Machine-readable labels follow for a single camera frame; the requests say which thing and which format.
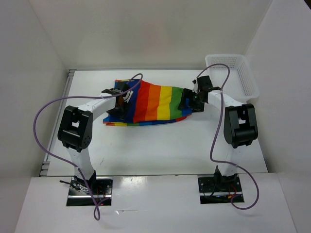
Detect white plastic basket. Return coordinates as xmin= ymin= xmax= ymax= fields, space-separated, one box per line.
xmin=205 ymin=54 xmax=259 ymax=102

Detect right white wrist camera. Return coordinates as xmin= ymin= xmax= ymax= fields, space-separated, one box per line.
xmin=192 ymin=79 xmax=199 ymax=93

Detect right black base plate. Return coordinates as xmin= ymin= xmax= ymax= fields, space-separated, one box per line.
xmin=198 ymin=175 xmax=244 ymax=204

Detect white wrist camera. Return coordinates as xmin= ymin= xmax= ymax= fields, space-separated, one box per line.
xmin=192 ymin=79 xmax=199 ymax=93
xmin=123 ymin=90 xmax=133 ymax=103

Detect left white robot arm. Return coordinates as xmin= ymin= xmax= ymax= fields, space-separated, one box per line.
xmin=57 ymin=80 xmax=137 ymax=194

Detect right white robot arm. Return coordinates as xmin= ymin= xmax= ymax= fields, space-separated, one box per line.
xmin=178 ymin=76 xmax=258 ymax=191

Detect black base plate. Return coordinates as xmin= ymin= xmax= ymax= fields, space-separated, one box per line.
xmin=198 ymin=175 xmax=244 ymax=204
xmin=64 ymin=176 xmax=113 ymax=207

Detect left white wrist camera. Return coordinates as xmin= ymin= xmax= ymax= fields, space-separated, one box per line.
xmin=123 ymin=90 xmax=133 ymax=103

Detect rainbow striped shorts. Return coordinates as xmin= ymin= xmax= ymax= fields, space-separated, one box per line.
xmin=103 ymin=81 xmax=192 ymax=126

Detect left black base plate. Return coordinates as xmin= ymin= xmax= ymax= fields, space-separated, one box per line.
xmin=64 ymin=176 xmax=113 ymax=207

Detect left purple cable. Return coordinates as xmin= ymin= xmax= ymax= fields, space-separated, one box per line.
xmin=33 ymin=73 xmax=143 ymax=221

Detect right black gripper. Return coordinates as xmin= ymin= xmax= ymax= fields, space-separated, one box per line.
xmin=178 ymin=88 xmax=206 ymax=113

